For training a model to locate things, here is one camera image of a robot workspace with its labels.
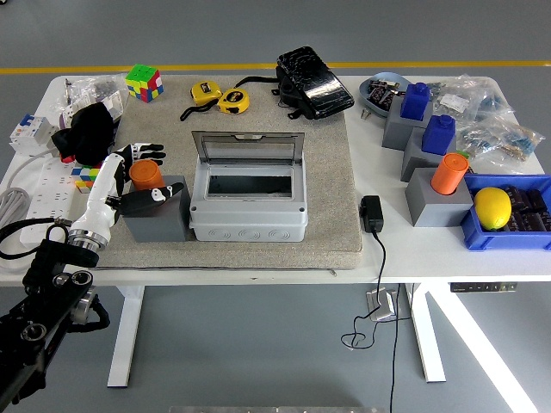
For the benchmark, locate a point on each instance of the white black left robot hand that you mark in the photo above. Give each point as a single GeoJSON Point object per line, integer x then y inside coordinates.
{"type": "Point", "coordinates": [101, 193]}

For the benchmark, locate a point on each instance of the orange cylinder battery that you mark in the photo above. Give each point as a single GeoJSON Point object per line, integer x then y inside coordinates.
{"type": "Point", "coordinates": [144, 172]}
{"type": "Point", "coordinates": [447, 174]}

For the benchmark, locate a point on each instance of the smoky transparent box lid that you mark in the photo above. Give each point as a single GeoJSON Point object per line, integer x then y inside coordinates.
{"type": "Point", "coordinates": [247, 148]}

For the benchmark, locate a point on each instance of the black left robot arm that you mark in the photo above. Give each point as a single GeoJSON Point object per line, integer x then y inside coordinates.
{"type": "Point", "coordinates": [47, 292]}

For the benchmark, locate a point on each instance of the grey electrical junction box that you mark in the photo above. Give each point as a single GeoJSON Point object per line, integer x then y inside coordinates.
{"type": "Point", "coordinates": [247, 219]}

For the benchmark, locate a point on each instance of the blue block battery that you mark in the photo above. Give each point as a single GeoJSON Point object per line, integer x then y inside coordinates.
{"type": "Point", "coordinates": [415, 101]}
{"type": "Point", "coordinates": [438, 135]}

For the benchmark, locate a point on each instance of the rubik's cube white face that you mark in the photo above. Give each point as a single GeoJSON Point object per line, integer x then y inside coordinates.
{"type": "Point", "coordinates": [86, 178]}

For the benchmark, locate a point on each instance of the white power strip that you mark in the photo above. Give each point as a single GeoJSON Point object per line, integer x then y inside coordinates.
{"type": "Point", "coordinates": [47, 193]}

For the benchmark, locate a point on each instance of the black cloth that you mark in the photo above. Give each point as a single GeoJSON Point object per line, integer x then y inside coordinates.
{"type": "Point", "coordinates": [90, 129]}

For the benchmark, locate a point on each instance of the grey holder block round hole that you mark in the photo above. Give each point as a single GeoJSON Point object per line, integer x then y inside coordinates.
{"type": "Point", "coordinates": [163, 223]}

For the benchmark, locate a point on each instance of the white circuit breaker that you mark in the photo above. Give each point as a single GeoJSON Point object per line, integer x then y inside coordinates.
{"type": "Point", "coordinates": [30, 133]}

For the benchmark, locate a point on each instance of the clear bags of small parts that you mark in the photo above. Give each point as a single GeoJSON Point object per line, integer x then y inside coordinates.
{"type": "Point", "coordinates": [99, 88]}

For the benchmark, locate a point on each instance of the rubik's cube green face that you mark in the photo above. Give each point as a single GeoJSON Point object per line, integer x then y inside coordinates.
{"type": "Point", "coordinates": [144, 84]}

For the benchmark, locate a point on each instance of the white table leg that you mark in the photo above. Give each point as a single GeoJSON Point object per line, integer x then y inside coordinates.
{"type": "Point", "coordinates": [426, 335]}
{"type": "Point", "coordinates": [125, 335]}

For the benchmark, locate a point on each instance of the grey-brown mat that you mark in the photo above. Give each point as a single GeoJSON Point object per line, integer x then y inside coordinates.
{"type": "Point", "coordinates": [323, 172]}

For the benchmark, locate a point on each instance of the glossy black pouch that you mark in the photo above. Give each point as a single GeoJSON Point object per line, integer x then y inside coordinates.
{"type": "Point", "coordinates": [318, 86]}

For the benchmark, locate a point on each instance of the black power adapter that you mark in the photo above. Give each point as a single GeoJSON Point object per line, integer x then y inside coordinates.
{"type": "Point", "coordinates": [371, 215]}

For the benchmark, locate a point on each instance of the small metal prongs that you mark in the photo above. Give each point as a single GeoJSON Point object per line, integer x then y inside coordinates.
{"type": "Point", "coordinates": [365, 113]}

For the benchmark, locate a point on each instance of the blue-grey dish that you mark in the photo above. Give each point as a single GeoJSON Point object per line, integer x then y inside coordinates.
{"type": "Point", "coordinates": [365, 92]}

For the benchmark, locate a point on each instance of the small green object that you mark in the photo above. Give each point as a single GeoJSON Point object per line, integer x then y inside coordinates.
{"type": "Point", "coordinates": [463, 153]}

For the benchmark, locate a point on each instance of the clear bag white label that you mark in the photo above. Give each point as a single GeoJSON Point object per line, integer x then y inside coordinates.
{"type": "Point", "coordinates": [454, 101]}

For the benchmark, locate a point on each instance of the yellow lemon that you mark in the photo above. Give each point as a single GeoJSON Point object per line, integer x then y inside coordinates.
{"type": "Point", "coordinates": [493, 208]}

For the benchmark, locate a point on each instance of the black table control panel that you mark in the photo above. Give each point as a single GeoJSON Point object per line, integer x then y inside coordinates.
{"type": "Point", "coordinates": [482, 287]}

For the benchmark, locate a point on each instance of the blue plastic bin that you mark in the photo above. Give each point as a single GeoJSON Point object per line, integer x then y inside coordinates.
{"type": "Point", "coordinates": [495, 241]}

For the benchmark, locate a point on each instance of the clear bag of blue parts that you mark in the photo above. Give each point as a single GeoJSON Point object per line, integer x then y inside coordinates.
{"type": "Point", "coordinates": [495, 103]}

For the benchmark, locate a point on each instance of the clear bag of resistors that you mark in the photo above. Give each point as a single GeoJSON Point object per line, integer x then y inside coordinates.
{"type": "Point", "coordinates": [503, 142]}

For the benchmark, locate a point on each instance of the black capacitors heap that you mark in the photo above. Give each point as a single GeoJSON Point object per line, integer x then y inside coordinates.
{"type": "Point", "coordinates": [529, 206]}

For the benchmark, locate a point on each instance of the silver metal bracket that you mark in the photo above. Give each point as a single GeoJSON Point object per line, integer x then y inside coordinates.
{"type": "Point", "coordinates": [383, 307]}

